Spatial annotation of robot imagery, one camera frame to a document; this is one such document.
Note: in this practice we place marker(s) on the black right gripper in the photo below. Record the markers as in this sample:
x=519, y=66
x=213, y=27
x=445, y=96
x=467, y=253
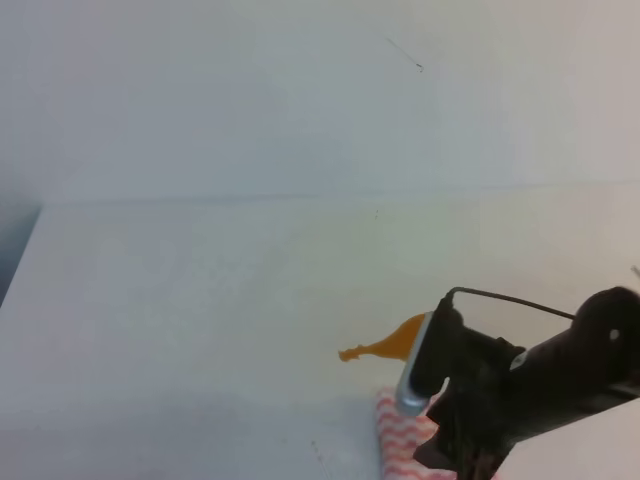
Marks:
x=469, y=366

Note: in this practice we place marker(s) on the pink white striped rag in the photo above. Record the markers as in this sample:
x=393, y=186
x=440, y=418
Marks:
x=399, y=436

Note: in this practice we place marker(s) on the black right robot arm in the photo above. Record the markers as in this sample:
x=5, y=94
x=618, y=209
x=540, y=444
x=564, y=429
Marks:
x=589, y=368

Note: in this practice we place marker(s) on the orange coffee stain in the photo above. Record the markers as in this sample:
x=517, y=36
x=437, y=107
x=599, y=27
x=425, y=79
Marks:
x=396, y=346

